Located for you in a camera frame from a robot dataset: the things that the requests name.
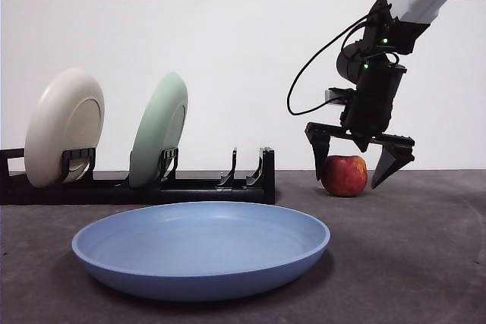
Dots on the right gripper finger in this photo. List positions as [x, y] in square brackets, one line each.
[393, 161]
[320, 149]

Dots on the red apple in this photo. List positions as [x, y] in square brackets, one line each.
[345, 178]

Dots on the blue plate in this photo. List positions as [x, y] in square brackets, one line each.
[197, 263]

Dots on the black plate rack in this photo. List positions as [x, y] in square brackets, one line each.
[190, 193]

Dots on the pale green plate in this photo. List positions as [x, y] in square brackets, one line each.
[155, 130]

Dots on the cream plate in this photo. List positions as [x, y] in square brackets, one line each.
[53, 123]

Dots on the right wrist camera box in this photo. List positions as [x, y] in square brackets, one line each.
[336, 95]

